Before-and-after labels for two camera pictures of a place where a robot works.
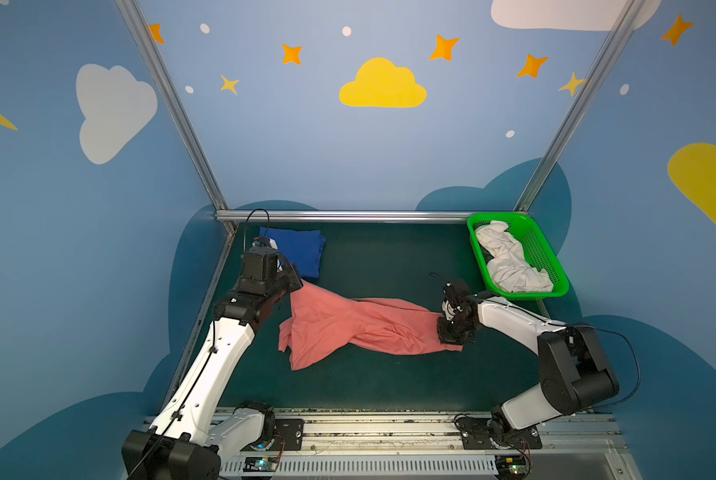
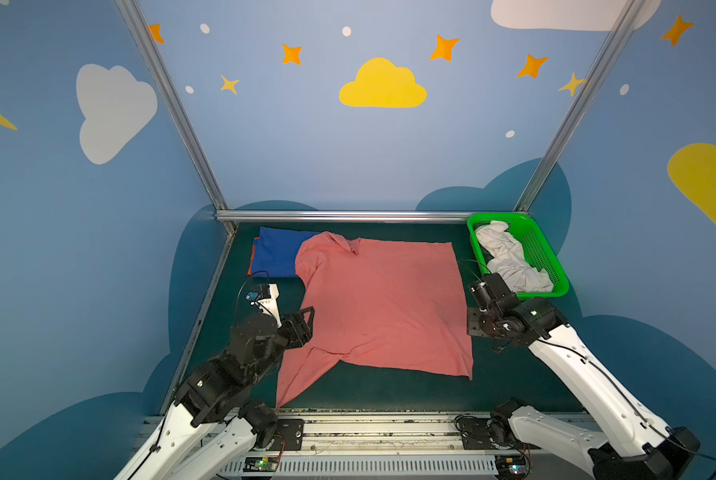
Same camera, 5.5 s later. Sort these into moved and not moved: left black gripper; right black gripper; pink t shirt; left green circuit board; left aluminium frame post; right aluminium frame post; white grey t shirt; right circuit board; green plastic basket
Moved: right black gripper; left black gripper; pink t shirt
Not moved: left aluminium frame post; left green circuit board; right circuit board; green plastic basket; right aluminium frame post; white grey t shirt
